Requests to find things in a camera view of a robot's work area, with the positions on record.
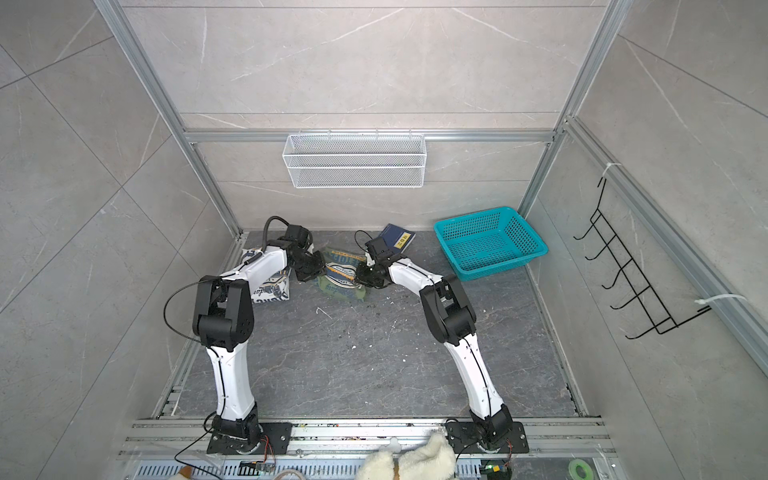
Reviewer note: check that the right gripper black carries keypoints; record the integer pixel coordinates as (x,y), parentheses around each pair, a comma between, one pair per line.
(360,276)

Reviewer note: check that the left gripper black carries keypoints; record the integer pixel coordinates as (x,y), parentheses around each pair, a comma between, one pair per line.
(320,267)

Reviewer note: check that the green tank top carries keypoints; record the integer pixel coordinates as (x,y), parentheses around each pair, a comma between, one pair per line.
(339,280)

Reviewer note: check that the white tank top navy trim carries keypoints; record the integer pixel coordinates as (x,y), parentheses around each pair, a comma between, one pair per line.
(273,291)

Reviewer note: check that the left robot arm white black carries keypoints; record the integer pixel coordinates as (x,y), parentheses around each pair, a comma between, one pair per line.
(223,322)

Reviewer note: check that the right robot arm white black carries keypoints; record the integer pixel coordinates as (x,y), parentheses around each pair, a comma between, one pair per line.
(451,319)

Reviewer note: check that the navy blue book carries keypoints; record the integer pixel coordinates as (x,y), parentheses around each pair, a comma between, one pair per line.
(396,238)

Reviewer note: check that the teal plastic basket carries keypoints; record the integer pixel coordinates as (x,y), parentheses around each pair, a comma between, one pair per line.
(488,242)

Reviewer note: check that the white fluffy plush toy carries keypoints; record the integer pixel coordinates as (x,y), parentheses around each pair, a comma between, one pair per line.
(435,460)

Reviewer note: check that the green tape roll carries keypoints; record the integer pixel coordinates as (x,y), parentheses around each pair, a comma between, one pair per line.
(579,469)

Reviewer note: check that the white wire mesh shelf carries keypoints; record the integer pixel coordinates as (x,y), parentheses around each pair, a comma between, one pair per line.
(360,160)

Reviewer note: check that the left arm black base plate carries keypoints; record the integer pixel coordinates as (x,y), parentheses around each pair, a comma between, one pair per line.
(273,439)

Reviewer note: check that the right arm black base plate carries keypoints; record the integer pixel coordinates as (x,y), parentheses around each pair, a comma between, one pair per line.
(462,438)

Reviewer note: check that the aluminium mounting rail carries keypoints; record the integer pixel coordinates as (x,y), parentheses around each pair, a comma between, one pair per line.
(337,448)

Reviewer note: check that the black wire hook rack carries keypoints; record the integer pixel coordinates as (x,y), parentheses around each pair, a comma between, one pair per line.
(628,271)

